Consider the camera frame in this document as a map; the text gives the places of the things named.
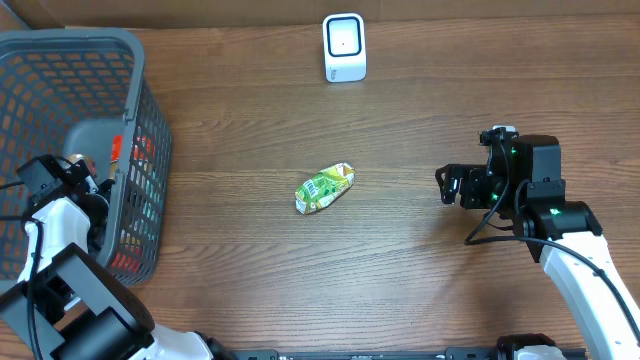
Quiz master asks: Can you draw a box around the dark grey plastic basket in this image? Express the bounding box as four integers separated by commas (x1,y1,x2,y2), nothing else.
1,28,173,286

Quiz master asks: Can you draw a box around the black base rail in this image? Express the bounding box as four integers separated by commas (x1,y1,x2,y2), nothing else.
233,347,498,360

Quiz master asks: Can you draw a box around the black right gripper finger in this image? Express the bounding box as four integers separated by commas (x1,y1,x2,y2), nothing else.
437,179,458,204
435,164,460,183

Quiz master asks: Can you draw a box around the white barcode scanner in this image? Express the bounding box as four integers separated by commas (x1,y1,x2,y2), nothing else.
322,13,367,83

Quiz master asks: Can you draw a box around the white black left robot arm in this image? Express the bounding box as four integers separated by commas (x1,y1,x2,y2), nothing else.
1,155,233,360

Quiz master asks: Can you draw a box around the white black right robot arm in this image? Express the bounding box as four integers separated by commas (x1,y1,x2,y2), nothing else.
435,127,639,359

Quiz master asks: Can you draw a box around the green yellow snack packet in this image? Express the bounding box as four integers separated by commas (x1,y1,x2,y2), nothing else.
295,162,356,215

